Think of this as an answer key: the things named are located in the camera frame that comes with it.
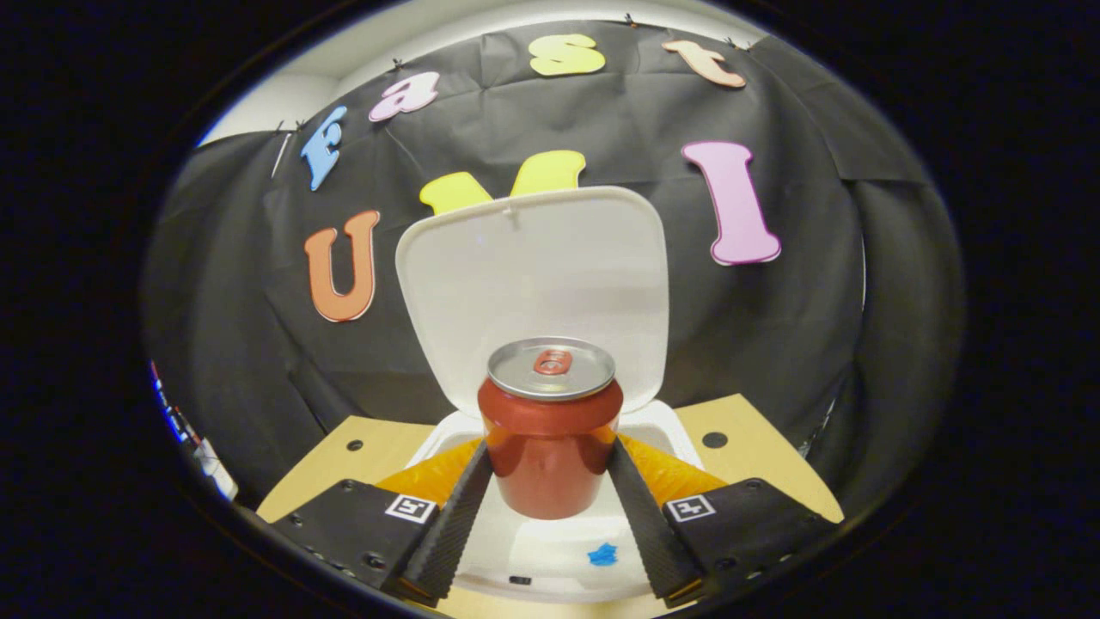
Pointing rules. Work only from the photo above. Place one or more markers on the black backdrop cloth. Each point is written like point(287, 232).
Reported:
point(773, 327)

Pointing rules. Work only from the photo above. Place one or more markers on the white side table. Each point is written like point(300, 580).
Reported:
point(215, 468)

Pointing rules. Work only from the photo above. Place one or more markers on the wooden desktop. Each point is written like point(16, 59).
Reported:
point(773, 464)

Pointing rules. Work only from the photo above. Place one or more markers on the red pop can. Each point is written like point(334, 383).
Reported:
point(550, 430)

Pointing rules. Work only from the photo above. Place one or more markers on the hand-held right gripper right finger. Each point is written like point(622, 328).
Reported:
point(649, 524)

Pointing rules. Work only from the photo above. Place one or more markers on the computer monitor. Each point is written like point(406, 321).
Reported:
point(168, 408)

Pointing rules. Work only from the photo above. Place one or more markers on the white desktop garbage bin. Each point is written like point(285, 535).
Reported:
point(533, 275)

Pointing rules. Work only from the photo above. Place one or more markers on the blue paper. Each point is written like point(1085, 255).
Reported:
point(603, 554)

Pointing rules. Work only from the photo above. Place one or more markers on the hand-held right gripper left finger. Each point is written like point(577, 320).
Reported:
point(451, 524)

